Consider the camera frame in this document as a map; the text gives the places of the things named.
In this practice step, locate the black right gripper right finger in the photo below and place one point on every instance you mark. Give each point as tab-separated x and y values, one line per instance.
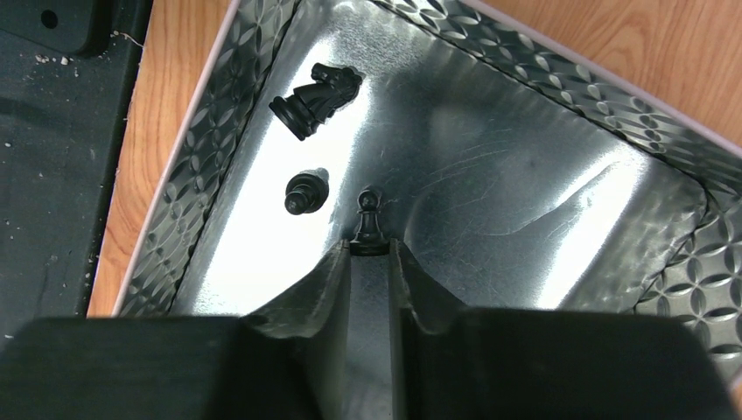
451	360

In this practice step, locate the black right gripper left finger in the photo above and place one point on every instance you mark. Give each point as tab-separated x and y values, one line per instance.
285	360

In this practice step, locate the black pawn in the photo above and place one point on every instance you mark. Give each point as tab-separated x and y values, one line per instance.
369	240

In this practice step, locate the silver metal tray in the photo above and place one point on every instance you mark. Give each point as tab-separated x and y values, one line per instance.
518	173

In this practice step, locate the black chess piece in tray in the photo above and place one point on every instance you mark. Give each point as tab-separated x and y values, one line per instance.
313	104
307	191

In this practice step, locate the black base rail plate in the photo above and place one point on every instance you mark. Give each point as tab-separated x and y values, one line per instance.
68	70

